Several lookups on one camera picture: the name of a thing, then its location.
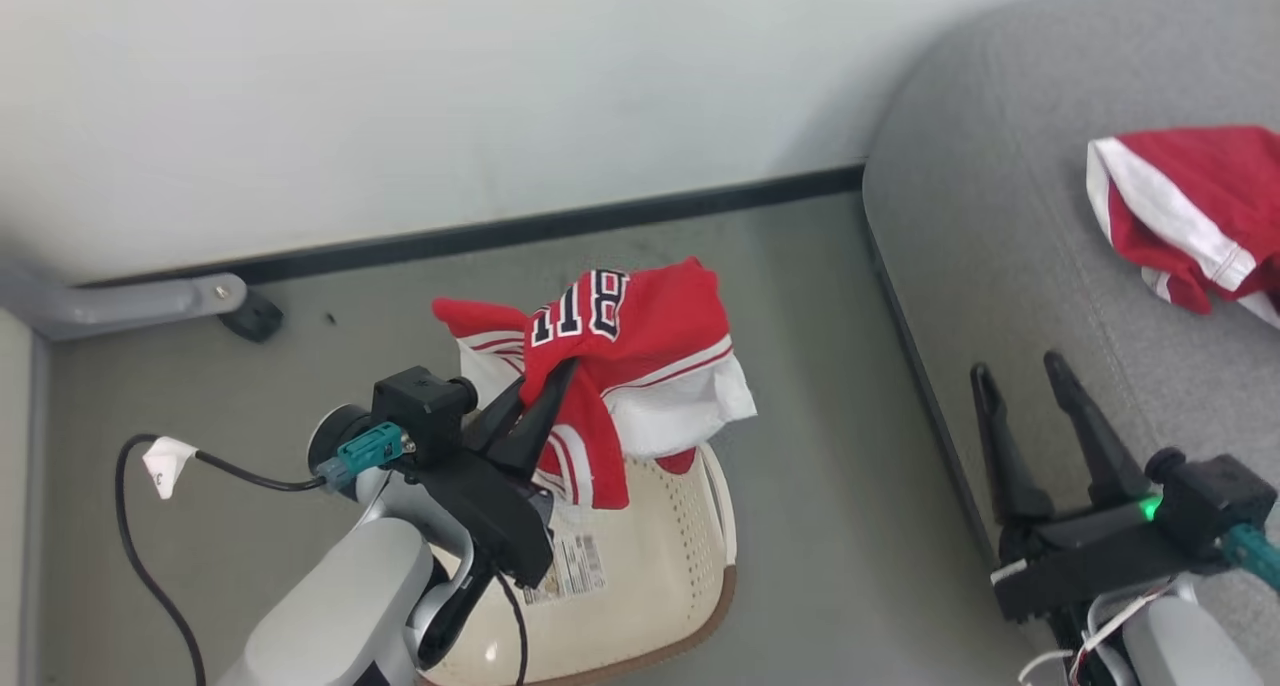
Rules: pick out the grey metal bracket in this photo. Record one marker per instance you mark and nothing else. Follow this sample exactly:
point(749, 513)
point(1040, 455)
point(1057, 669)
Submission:
point(130, 306)

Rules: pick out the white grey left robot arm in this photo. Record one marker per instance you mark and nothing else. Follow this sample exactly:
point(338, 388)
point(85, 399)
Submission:
point(340, 606)

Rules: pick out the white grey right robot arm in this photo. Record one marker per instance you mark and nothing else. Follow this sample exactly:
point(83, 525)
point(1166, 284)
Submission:
point(1190, 641)

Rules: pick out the red shorts with white trim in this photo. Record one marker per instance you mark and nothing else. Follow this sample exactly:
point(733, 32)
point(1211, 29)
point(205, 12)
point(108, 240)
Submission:
point(1190, 206)

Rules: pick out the cream perforated laundry basket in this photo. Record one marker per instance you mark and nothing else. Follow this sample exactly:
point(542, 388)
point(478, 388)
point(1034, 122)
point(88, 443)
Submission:
point(660, 566)

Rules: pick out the grey fabric sofa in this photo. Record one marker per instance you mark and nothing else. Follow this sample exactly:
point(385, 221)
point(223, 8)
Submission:
point(1050, 216)

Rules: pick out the black baseboard strip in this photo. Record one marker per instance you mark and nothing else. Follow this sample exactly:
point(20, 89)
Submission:
point(560, 224)

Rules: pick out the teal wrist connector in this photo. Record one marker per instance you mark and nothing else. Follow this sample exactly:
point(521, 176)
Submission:
point(1255, 556)
point(368, 451)

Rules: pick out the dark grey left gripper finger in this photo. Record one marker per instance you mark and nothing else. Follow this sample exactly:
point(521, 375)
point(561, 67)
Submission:
point(530, 436)
point(495, 426)

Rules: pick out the black rubber foot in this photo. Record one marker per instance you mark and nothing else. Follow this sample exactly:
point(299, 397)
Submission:
point(253, 318)

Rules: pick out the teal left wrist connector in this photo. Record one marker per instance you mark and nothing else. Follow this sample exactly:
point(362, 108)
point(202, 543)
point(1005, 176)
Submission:
point(368, 451)

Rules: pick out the red lettered basketball jersey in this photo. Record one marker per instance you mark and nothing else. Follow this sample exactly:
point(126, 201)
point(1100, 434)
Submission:
point(660, 326)

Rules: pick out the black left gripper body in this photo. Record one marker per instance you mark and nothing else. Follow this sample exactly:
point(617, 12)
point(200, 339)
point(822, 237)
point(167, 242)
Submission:
point(495, 516)

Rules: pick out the grey skirting strip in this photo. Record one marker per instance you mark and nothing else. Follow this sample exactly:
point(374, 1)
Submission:
point(35, 506)

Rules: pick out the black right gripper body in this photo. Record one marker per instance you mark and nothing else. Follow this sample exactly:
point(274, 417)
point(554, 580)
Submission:
point(1090, 561)

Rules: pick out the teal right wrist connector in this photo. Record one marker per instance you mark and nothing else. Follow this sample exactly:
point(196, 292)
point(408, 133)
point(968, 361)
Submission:
point(1255, 556)

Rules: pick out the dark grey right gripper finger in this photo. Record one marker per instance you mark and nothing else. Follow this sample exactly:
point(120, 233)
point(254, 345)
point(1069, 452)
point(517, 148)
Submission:
point(1105, 456)
point(1010, 466)

